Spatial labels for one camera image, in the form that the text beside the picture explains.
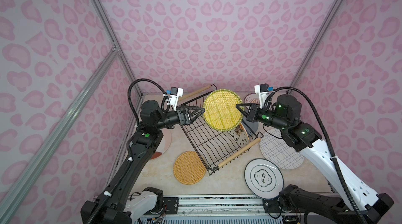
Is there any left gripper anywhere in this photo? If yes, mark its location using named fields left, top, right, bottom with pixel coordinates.
left=155, top=105, right=204, bottom=132

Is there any yellow-green woven plate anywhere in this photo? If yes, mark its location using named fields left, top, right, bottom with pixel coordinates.
left=203, top=89, right=243, bottom=132

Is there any white star cartoon plate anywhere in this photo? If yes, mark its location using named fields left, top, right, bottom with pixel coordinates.
left=228, top=123, right=250, bottom=148

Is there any orange woven plate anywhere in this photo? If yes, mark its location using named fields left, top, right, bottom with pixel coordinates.
left=173, top=151, right=206, bottom=185

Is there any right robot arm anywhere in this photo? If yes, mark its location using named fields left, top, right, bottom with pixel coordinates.
left=236, top=94, right=394, bottom=224

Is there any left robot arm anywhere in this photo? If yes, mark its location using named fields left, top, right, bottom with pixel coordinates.
left=81, top=100, right=205, bottom=224

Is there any white plate orange sunburst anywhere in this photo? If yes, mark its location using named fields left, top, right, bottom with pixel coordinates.
left=244, top=94, right=260, bottom=105

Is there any grey-blue plate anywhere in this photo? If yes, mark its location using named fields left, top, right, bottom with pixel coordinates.
left=241, top=119, right=259, bottom=135

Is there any pastel abstract pattern plate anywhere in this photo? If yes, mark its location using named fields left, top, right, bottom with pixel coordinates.
left=151, top=129, right=172, bottom=160

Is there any white grid pattern plate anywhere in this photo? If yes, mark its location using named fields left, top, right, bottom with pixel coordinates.
left=259, top=129, right=304, bottom=170

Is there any white plate black rim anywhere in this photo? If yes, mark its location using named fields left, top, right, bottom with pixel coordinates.
left=245, top=159, right=284, bottom=199

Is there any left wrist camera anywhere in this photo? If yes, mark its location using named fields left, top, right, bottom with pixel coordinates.
left=161, top=87, right=184, bottom=112

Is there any black wire dish rack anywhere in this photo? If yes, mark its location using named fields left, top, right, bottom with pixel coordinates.
left=182, top=90, right=263, bottom=175

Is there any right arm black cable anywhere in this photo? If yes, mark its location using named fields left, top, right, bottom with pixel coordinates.
left=263, top=86, right=368, bottom=224

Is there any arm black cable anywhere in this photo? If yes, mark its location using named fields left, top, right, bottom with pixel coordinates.
left=127, top=78, right=166, bottom=126
left=263, top=86, right=368, bottom=224

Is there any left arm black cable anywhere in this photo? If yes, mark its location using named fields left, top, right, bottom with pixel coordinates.
left=127, top=78, right=166, bottom=126

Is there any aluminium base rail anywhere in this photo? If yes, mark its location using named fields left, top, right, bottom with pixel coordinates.
left=84, top=192, right=360, bottom=224

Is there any aluminium frame strut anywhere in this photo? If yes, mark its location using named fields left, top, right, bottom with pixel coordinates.
left=1, top=48, right=120, bottom=224

